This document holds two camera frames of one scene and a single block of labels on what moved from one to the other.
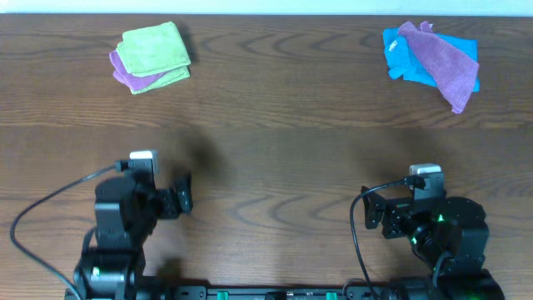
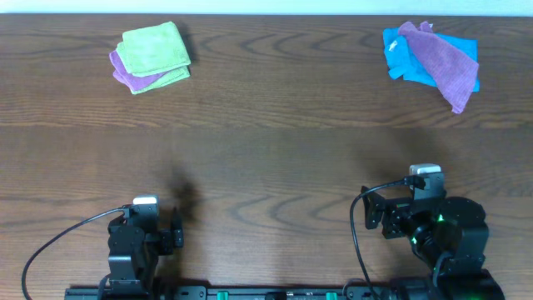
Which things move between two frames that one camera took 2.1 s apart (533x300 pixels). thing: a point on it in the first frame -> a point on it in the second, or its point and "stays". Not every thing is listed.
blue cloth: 403,61 stays
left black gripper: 171,201 -> 167,240
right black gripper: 387,217 stays
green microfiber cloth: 154,48 stays
